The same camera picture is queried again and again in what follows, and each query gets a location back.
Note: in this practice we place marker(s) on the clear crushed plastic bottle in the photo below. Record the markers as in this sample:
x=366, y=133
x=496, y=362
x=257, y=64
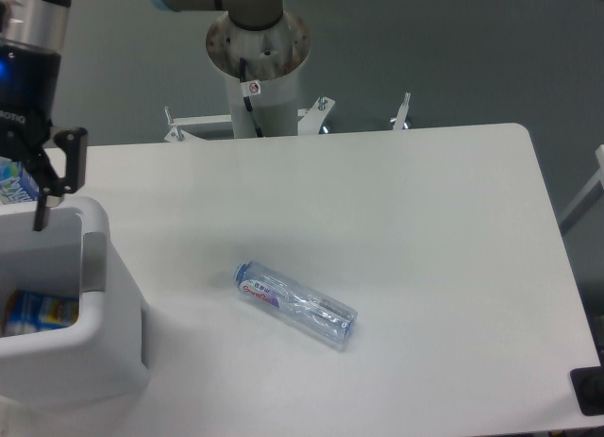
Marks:
x=318, y=314

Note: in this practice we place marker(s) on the blue labelled drink bottle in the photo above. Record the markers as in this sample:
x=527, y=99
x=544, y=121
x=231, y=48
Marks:
x=17, y=185

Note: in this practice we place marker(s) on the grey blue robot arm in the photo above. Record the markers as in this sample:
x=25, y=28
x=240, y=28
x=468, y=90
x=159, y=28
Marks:
x=32, y=39

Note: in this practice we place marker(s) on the white pedestal base bracket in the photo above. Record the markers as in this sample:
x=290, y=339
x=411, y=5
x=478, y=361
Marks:
x=312, y=120

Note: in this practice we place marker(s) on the white frame at right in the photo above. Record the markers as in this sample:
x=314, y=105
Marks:
x=585, y=198

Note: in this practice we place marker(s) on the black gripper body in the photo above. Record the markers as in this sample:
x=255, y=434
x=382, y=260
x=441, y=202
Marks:
x=29, y=78

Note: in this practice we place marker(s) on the blue snack wrapper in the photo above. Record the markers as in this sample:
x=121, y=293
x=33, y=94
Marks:
x=29, y=312

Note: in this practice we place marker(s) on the black device at table edge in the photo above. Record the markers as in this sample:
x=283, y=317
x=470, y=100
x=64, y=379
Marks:
x=588, y=386

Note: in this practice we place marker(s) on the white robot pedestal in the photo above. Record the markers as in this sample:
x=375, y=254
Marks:
x=260, y=70

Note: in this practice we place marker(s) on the white trash can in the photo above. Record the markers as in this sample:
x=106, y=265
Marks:
x=103, y=353

